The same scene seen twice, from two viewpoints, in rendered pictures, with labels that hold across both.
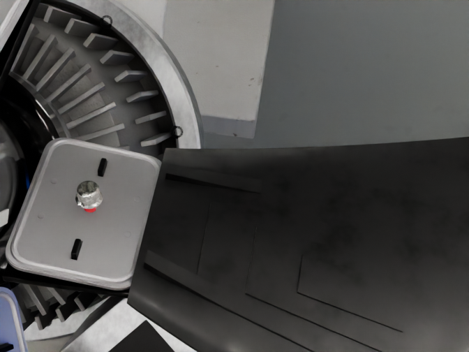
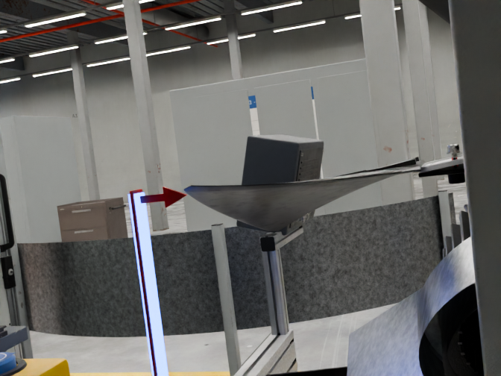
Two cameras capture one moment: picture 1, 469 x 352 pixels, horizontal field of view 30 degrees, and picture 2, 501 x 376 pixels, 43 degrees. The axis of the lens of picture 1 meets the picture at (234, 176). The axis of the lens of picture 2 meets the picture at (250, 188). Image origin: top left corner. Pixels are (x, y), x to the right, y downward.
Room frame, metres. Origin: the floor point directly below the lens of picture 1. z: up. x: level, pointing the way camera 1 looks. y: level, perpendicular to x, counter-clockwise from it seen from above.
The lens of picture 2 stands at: (0.93, 0.04, 1.22)
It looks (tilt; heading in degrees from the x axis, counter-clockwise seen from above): 3 degrees down; 195
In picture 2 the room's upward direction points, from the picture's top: 7 degrees counter-clockwise
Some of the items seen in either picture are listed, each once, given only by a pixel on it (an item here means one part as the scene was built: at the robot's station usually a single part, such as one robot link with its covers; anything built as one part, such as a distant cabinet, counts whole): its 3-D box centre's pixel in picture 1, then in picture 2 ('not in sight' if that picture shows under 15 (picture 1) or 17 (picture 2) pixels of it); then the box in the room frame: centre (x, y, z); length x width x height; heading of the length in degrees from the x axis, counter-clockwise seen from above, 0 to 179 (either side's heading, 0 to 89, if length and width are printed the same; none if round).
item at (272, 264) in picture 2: not in sight; (274, 284); (-0.26, -0.26, 0.96); 0.03 x 0.03 x 0.20; 87
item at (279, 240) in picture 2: not in sight; (282, 234); (-0.36, -0.25, 1.04); 0.24 x 0.03 x 0.03; 177
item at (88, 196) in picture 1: (89, 203); (454, 157); (0.29, 0.07, 1.19); 0.01 x 0.01 x 0.03
